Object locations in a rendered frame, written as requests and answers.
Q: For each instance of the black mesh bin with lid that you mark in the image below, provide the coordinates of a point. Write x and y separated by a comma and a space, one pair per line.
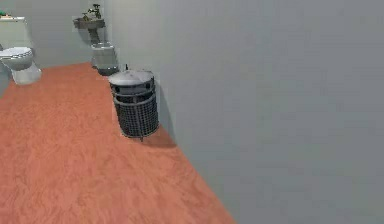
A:
136, 106

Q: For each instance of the white and black small bin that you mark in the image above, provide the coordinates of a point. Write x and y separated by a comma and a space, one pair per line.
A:
104, 57

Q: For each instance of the white toilet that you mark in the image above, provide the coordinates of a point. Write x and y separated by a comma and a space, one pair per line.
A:
19, 56

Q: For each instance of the green object on toilet tank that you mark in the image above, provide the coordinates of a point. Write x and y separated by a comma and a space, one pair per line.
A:
4, 14

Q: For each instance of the grey wall sink with tap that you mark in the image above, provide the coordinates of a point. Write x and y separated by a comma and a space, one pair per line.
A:
90, 23

